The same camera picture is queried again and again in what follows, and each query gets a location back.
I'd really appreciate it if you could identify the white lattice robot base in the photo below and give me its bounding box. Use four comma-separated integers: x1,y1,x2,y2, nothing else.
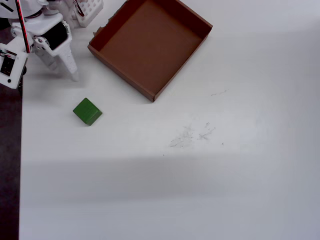
74,0,104,28

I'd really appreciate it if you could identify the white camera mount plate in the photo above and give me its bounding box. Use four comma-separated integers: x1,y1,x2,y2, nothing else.
0,42,29,89

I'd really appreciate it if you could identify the green cube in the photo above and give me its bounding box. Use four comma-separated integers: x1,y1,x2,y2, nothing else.
72,97,103,127

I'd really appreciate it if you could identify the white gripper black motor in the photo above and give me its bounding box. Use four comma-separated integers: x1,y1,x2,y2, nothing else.
10,13,81,82

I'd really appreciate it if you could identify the brown cardboard box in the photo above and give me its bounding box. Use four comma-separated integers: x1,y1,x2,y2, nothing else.
87,0,214,103

